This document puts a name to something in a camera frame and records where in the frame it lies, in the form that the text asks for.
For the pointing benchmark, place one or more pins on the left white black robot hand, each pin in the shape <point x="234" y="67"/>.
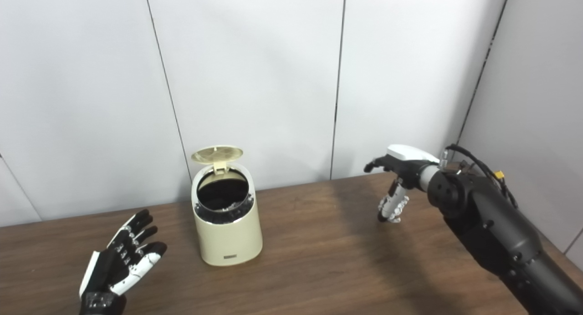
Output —
<point x="109" y="265"/>

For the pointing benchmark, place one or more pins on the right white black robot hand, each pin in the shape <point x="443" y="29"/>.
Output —
<point x="407" y="162"/>

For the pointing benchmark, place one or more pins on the cream-colored desktop bin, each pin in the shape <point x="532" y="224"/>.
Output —
<point x="227" y="235"/>

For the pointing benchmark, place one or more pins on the cream round bin lid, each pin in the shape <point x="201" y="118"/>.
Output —
<point x="217" y="154"/>

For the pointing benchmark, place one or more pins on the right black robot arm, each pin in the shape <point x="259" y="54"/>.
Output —
<point x="501" y="233"/>

